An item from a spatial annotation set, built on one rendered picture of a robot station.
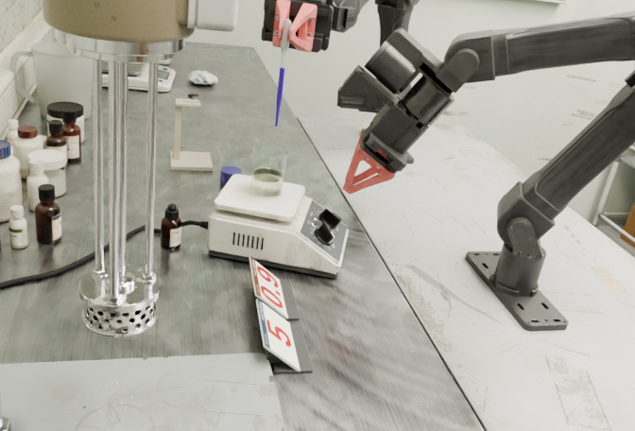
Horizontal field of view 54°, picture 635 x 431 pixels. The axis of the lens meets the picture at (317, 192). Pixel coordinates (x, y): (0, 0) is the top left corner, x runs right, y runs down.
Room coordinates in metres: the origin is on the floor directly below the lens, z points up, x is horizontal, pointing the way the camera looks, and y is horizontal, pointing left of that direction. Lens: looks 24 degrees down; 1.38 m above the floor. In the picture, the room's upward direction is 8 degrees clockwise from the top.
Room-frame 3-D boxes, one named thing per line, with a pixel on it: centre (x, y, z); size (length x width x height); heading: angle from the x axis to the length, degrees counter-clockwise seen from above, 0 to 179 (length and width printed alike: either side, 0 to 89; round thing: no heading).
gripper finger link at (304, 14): (0.90, 0.08, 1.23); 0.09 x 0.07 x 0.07; 175
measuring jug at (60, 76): (1.30, 0.59, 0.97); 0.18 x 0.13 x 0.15; 129
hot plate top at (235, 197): (0.85, 0.08, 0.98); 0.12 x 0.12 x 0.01; 85
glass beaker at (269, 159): (0.86, 0.08, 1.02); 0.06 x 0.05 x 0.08; 12
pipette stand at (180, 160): (1.14, 0.26, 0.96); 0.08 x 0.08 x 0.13; 17
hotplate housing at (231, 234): (0.85, 0.06, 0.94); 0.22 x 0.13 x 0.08; 85
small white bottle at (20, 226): (0.75, 0.41, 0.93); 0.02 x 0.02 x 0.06
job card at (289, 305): (0.71, 0.04, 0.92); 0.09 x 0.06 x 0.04; 14
